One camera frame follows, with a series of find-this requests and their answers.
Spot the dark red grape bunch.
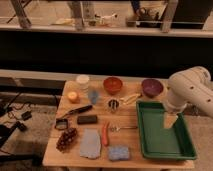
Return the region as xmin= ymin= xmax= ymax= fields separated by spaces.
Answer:
xmin=56 ymin=128 xmax=77 ymax=152

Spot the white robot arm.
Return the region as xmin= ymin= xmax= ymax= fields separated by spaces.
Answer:
xmin=163 ymin=66 xmax=213 ymax=129

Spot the purple bowl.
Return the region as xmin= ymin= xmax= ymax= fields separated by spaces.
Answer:
xmin=141 ymin=78 xmax=164 ymax=98

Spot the red bowl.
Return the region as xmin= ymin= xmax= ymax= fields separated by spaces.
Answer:
xmin=103 ymin=77 xmax=123 ymax=95

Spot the green plastic tray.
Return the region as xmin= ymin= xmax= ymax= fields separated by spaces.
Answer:
xmin=136 ymin=101 xmax=197 ymax=160

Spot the metal spoon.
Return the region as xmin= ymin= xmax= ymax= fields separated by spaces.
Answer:
xmin=109 ymin=126 xmax=138 ymax=132

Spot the blue sponge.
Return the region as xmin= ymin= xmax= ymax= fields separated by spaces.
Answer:
xmin=108 ymin=146 xmax=130 ymax=161

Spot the orange carrot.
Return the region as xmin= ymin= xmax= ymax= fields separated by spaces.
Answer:
xmin=101 ymin=122 xmax=109 ymax=146

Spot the wooden table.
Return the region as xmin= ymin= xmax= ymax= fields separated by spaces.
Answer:
xmin=43 ymin=81 xmax=194 ymax=170

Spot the blue plastic cup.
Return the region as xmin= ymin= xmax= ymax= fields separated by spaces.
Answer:
xmin=88 ymin=90 xmax=99 ymax=105

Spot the light blue cloth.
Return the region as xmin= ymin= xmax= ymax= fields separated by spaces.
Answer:
xmin=79 ymin=129 xmax=101 ymax=159

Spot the black rectangular block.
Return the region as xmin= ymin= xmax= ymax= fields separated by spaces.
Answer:
xmin=77 ymin=115 xmax=98 ymax=124

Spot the white paper cup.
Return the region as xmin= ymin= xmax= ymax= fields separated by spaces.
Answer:
xmin=76 ymin=74 xmax=90 ymax=92

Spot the orange fruit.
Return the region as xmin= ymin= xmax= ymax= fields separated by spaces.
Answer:
xmin=67 ymin=91 xmax=79 ymax=103

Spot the small black square dish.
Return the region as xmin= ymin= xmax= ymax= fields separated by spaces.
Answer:
xmin=55 ymin=119 xmax=68 ymax=130

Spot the black handled knife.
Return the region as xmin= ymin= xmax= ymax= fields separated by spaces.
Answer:
xmin=61 ymin=105 xmax=93 ymax=118

